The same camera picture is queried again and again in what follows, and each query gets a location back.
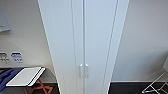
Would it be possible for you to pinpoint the white wardrobe door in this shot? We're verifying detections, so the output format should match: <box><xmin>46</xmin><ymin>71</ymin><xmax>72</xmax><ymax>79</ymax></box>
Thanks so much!
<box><xmin>37</xmin><ymin>0</ymin><xmax>85</xmax><ymax>94</ymax></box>
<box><xmin>82</xmin><ymin>0</ymin><xmax>120</xmax><ymax>94</ymax></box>

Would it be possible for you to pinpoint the white wall cabinet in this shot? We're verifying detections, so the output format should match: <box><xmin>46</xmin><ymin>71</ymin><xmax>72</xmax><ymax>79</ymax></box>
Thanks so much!
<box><xmin>0</xmin><ymin>8</ymin><xmax>11</xmax><ymax>33</ymax></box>

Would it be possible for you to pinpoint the blue cloth bag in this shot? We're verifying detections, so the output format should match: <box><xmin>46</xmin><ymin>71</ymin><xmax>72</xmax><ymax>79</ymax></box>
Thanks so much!
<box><xmin>0</xmin><ymin>67</ymin><xmax>24</xmax><ymax>92</ymax></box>

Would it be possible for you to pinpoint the white door handle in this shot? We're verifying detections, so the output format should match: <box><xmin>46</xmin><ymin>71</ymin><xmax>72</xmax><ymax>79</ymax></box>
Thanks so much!
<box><xmin>84</xmin><ymin>63</ymin><xmax>90</xmax><ymax>79</ymax></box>
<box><xmin>78</xmin><ymin>63</ymin><xmax>84</xmax><ymax>79</ymax></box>

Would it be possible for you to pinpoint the white board with black edge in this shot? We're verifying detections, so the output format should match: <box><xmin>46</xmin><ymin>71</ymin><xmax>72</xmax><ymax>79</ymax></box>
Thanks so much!
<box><xmin>5</xmin><ymin>66</ymin><xmax>46</xmax><ymax>88</ymax></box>

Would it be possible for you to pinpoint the orange folding stand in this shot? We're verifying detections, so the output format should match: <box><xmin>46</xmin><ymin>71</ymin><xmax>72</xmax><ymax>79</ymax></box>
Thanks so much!
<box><xmin>22</xmin><ymin>79</ymin><xmax>54</xmax><ymax>94</ymax></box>

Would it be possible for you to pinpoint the white wardrobe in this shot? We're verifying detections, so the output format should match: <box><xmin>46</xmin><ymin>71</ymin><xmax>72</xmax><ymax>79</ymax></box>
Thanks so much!
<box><xmin>37</xmin><ymin>0</ymin><xmax>130</xmax><ymax>94</ymax></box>

